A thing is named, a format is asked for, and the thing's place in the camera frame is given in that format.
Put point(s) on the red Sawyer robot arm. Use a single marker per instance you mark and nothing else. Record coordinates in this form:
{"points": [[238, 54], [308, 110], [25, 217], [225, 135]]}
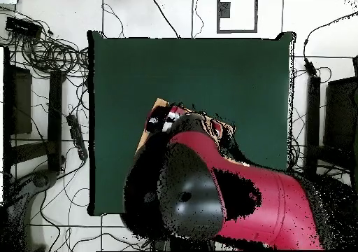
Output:
{"points": [[223, 193]]}

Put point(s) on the grey square floor frame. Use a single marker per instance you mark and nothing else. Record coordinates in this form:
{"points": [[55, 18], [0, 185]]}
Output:
{"points": [[223, 9]]}

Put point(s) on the grey curved base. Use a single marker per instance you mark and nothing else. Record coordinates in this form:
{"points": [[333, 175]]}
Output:
{"points": [[42, 179]]}

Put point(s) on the black power strip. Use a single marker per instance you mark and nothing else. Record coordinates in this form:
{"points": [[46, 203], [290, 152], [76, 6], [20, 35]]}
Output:
{"points": [[77, 135]]}

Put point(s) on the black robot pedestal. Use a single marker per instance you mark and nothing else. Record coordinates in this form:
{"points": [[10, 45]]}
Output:
{"points": [[184, 245]]}

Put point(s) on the black stand frame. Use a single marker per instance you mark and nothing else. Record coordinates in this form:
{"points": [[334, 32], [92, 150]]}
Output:
{"points": [[55, 109], [312, 123]]}

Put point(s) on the orange terry towel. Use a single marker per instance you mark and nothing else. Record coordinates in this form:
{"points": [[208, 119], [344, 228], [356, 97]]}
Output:
{"points": [[160, 103]]}

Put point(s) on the dark green table cloth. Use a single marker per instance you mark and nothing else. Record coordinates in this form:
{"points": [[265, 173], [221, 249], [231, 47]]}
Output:
{"points": [[134, 81]]}

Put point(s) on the flat black box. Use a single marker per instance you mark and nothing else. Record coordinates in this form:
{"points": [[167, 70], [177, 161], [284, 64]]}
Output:
{"points": [[22, 26]]}

